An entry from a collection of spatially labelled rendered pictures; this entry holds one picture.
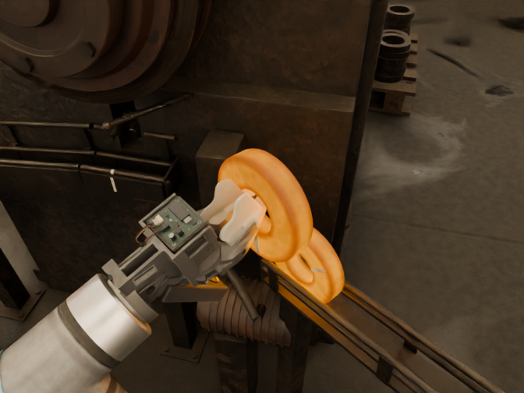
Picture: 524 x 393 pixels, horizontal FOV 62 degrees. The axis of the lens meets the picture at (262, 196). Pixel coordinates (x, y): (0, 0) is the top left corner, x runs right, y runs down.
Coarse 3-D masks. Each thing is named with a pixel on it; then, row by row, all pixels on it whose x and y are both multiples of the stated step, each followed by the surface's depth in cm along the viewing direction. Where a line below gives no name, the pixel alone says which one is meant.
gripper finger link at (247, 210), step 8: (240, 200) 50; (248, 200) 51; (256, 200) 54; (240, 208) 50; (248, 208) 52; (256, 208) 53; (264, 208) 54; (232, 216) 51; (240, 216) 51; (248, 216) 52; (256, 216) 53; (232, 224) 51; (240, 224) 52; (248, 224) 52; (256, 224) 53; (224, 232) 50; (232, 232) 52; (240, 232) 52; (224, 240) 51; (232, 240) 52
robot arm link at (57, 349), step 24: (24, 336) 44; (48, 336) 43; (72, 336) 43; (0, 360) 43; (24, 360) 42; (48, 360) 42; (72, 360) 42; (96, 360) 44; (0, 384) 41; (24, 384) 41; (48, 384) 42; (72, 384) 43; (96, 384) 45
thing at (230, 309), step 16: (256, 288) 93; (208, 304) 91; (224, 304) 91; (240, 304) 90; (256, 304) 90; (272, 304) 90; (208, 320) 92; (224, 320) 91; (240, 320) 90; (272, 320) 89; (224, 336) 98; (240, 336) 95; (256, 336) 91; (272, 336) 90; (288, 336) 89; (224, 352) 102; (240, 352) 100; (256, 352) 116; (224, 368) 108; (240, 368) 106; (256, 368) 121; (224, 384) 114; (240, 384) 112; (256, 384) 127
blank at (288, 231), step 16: (240, 160) 53; (256, 160) 52; (272, 160) 52; (224, 176) 58; (240, 176) 55; (256, 176) 52; (272, 176) 50; (288, 176) 51; (256, 192) 54; (272, 192) 51; (288, 192) 50; (272, 208) 52; (288, 208) 50; (304, 208) 51; (272, 224) 54; (288, 224) 51; (304, 224) 52; (256, 240) 59; (272, 240) 56; (288, 240) 53; (304, 240) 53; (272, 256) 58; (288, 256) 55
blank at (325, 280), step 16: (320, 240) 70; (304, 256) 72; (320, 256) 69; (336, 256) 70; (288, 272) 79; (304, 272) 78; (320, 272) 70; (336, 272) 70; (320, 288) 72; (336, 288) 71
